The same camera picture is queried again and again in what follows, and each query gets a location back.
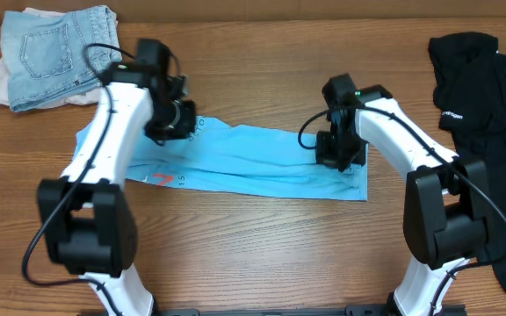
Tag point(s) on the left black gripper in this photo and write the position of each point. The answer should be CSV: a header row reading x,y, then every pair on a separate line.
x,y
176,127

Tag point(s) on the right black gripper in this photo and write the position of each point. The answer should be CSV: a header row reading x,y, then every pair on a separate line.
x,y
334,150

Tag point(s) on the light blue printed t-shirt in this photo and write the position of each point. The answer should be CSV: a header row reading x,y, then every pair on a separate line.
x,y
244,159

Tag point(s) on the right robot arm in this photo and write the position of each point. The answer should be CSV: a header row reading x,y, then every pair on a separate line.
x,y
445,223

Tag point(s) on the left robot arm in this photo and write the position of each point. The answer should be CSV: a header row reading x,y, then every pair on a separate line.
x,y
86,222

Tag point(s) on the folded light blue jeans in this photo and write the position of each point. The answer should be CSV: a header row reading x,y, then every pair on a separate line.
x,y
55,57

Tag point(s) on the black garment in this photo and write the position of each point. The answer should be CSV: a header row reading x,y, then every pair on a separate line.
x,y
471,94

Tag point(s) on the folded white garment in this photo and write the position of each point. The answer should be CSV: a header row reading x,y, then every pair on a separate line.
x,y
88,94

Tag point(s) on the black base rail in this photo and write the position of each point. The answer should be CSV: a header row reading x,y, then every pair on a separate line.
x,y
270,312

